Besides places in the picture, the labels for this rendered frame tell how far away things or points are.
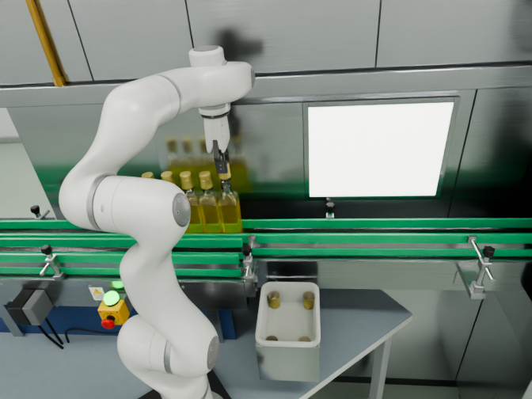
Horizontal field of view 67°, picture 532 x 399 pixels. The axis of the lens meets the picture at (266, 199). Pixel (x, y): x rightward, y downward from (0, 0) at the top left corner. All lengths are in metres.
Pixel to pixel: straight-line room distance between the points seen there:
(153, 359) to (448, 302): 1.21
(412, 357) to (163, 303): 1.43
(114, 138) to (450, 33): 0.88
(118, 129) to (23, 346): 1.18
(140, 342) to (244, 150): 0.63
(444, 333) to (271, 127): 1.18
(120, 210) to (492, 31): 1.00
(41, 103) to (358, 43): 0.95
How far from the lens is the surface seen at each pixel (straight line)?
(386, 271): 1.31
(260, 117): 1.20
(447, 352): 2.04
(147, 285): 0.79
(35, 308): 1.47
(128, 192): 0.68
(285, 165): 1.27
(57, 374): 1.59
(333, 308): 1.53
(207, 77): 0.90
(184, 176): 1.18
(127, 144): 0.69
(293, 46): 1.16
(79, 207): 0.73
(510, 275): 1.42
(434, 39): 1.21
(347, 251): 1.26
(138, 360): 0.98
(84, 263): 1.36
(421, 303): 1.76
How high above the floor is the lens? 1.91
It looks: 34 degrees down
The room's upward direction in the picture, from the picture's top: 5 degrees counter-clockwise
